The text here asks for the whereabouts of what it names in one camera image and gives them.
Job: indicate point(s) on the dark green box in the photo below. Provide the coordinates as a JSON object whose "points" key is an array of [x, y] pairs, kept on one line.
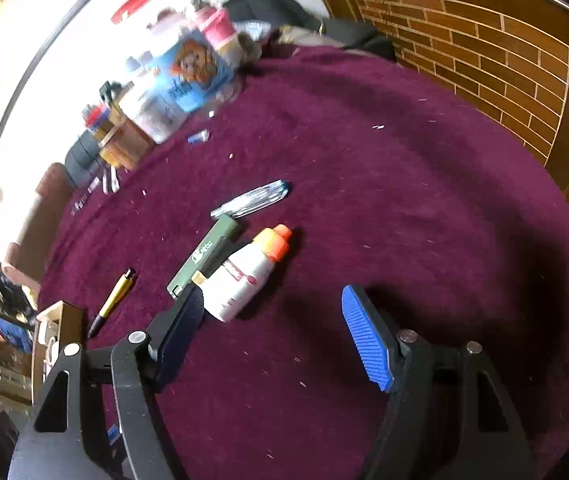
{"points": [[204, 255]]}

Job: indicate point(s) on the large jar with blue label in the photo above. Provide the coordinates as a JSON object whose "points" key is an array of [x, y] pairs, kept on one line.
{"points": [[189, 75]]}

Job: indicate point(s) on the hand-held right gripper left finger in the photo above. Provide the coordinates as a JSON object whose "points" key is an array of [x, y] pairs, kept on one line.
{"points": [[179, 340]]}

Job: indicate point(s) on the dark cloth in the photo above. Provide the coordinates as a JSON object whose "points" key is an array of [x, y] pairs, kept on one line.
{"points": [[314, 20]]}

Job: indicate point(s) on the small silver pen piece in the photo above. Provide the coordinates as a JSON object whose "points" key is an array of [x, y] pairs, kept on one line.
{"points": [[79, 205]]}

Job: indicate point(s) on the framed wall painting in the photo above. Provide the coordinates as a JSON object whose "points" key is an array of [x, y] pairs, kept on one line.
{"points": [[9, 50]]}

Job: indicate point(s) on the black leather sofa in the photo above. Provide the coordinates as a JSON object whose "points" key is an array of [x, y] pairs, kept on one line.
{"points": [[82, 160]]}

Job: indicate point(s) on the stack of coloured tape rolls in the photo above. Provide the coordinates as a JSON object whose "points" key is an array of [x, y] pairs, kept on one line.
{"points": [[97, 117]]}

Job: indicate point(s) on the yellow and black pen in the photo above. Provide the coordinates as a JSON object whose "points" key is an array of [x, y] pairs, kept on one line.
{"points": [[112, 302]]}

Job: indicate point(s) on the pink lidded jar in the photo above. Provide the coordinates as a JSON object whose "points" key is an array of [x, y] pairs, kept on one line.
{"points": [[217, 27]]}

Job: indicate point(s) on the wooden cabinet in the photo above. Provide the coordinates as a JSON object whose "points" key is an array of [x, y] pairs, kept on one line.
{"points": [[489, 50]]}

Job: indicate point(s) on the white plastic tub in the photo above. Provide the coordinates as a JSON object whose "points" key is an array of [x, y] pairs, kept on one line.
{"points": [[154, 112]]}

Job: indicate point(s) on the brown plastic jar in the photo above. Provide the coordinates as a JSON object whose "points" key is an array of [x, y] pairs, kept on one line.
{"points": [[124, 147]]}

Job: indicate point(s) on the white bottle with orange cap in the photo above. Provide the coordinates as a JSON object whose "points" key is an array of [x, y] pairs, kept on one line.
{"points": [[239, 280]]}

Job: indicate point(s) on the brown chair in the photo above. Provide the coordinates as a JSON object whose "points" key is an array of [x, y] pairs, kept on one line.
{"points": [[34, 220]]}

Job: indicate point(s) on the clear blue pen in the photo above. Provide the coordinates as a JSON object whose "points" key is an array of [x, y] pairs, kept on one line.
{"points": [[252, 199]]}

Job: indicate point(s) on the cardboard tray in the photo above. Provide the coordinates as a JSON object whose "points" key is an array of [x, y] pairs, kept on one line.
{"points": [[67, 317]]}

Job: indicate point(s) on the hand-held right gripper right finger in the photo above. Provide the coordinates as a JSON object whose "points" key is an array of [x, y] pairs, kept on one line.
{"points": [[367, 340]]}

